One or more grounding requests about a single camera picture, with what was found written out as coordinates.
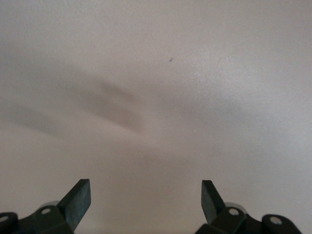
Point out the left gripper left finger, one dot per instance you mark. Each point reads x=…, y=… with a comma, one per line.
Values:
x=75, y=207

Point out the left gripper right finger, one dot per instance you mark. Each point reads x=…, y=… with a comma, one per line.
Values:
x=212, y=207

